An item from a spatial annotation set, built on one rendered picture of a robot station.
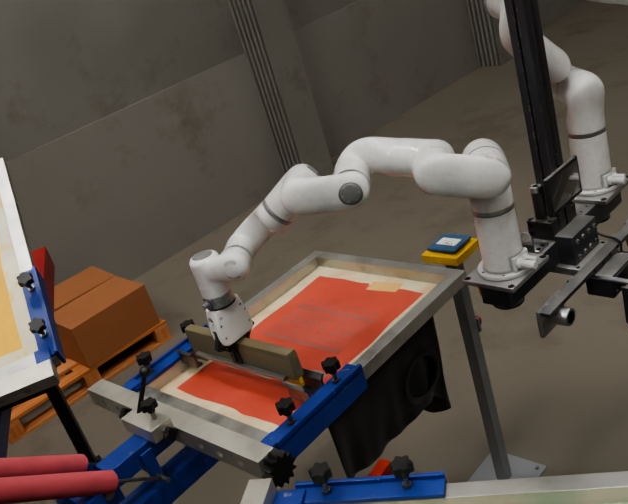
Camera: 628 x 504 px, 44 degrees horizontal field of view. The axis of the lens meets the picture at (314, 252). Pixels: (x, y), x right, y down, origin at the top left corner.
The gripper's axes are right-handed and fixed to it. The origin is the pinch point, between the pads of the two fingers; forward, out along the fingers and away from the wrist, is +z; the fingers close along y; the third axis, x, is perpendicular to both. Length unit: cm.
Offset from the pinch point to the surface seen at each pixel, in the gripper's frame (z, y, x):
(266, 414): 9.9, -8.1, -13.0
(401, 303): 10.4, 44.0, -16.4
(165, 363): 4.8, -7.0, 27.5
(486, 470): 105, 76, -3
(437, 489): 6, -15, -69
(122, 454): 0.9, -39.1, -0.2
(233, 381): 9.7, -1.6, 6.5
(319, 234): 105, 224, 213
